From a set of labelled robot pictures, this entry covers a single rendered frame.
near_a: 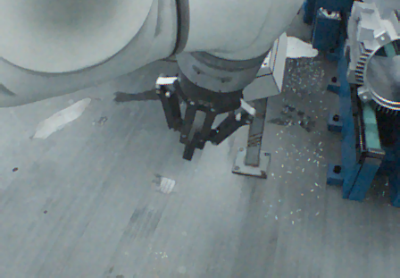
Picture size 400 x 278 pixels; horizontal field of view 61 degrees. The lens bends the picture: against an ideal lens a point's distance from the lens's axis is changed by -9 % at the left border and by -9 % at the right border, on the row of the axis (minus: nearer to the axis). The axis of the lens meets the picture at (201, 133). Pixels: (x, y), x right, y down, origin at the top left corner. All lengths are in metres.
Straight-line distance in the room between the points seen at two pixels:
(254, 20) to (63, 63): 0.14
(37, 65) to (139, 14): 0.06
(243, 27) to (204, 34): 0.03
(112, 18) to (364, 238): 0.60
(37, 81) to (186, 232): 0.48
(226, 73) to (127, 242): 0.39
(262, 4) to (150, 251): 0.47
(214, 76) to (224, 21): 0.10
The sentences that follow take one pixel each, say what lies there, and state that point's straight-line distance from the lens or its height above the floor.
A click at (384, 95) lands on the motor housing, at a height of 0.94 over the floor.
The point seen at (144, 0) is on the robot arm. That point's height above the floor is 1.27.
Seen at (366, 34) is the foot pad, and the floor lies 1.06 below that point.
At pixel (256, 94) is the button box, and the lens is 0.54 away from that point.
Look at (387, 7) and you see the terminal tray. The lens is 0.74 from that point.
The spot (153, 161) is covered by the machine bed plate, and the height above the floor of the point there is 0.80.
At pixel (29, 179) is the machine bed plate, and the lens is 0.79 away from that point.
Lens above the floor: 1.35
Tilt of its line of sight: 42 degrees down
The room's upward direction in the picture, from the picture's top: straight up
